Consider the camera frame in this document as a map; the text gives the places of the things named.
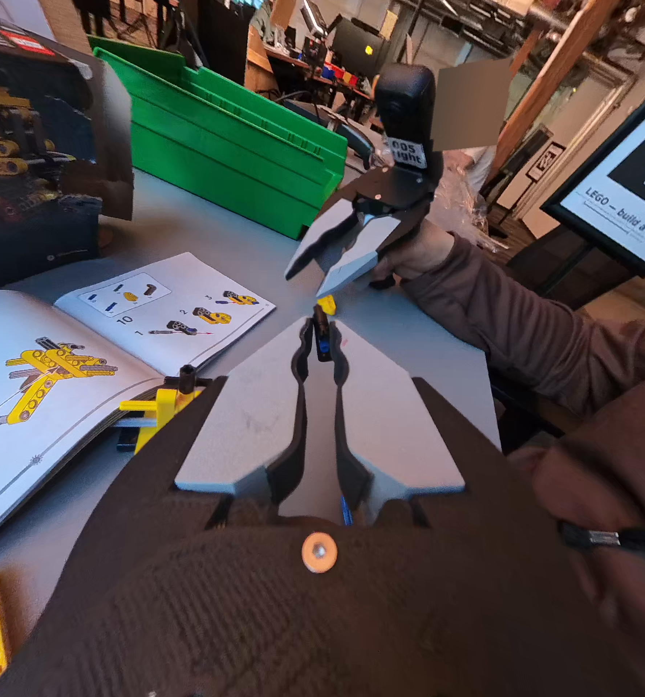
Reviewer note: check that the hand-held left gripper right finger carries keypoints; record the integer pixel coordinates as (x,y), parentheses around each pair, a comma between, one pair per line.
(399,430)

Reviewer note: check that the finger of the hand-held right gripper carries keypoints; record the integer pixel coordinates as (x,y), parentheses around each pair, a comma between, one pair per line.
(360,256)
(322,239)

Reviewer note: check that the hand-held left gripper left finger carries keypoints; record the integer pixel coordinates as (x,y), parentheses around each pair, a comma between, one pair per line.
(235,424)

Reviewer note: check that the yellow lego piece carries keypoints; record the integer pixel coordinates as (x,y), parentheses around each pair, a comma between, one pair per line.
(328,305)

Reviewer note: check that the black lego connector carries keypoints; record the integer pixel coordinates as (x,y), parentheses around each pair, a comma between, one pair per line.
(321,326)

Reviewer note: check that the person's right forearm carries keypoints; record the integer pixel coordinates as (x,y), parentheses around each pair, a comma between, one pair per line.
(518,326)

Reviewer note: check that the yellow lego assembly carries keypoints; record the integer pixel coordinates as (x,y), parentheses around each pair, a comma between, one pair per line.
(165,405)

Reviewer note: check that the blue lego axle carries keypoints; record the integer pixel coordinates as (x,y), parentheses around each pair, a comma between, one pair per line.
(346,512)

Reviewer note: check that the lego instruction booklet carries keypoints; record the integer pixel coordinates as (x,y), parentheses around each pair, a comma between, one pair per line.
(55,354)

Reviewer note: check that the black lego box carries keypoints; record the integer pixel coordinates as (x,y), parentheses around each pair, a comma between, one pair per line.
(28,163)

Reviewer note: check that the person's right hand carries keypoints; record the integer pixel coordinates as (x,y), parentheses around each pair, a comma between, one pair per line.
(415,256)

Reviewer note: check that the clear plastic wrap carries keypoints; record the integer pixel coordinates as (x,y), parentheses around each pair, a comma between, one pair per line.
(464,201)

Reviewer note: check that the green plastic bin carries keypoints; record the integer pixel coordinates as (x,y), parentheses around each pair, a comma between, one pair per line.
(219,152)

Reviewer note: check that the black white marker tag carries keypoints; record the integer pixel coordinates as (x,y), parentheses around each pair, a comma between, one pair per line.
(546,160)

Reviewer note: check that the black monitor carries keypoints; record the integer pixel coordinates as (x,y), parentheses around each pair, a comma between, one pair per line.
(355,43)

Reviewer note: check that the black framed sign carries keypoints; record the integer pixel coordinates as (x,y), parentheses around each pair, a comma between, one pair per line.
(616,218)

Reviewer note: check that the wooden post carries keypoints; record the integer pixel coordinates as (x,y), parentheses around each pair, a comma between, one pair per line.
(551,76)

